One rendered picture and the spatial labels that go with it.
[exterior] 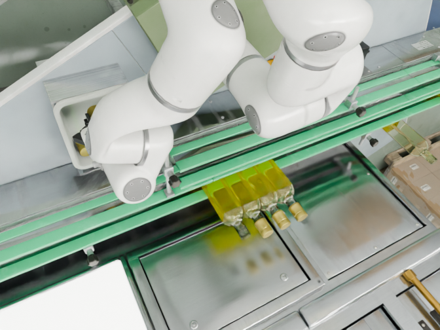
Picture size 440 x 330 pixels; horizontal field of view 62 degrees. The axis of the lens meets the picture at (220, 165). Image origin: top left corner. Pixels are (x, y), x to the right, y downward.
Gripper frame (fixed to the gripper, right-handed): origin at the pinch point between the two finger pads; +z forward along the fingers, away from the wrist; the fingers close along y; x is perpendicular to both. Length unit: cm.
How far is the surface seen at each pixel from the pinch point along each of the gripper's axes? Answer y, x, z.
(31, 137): -15.5, -5.4, 11.4
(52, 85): -6.8, 8.4, 5.2
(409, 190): 317, -252, 106
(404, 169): 329, -241, 127
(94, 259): -12.1, -33.9, -7.6
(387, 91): 88, -16, -7
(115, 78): 6.3, 7.5, 2.1
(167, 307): 1, -47, -22
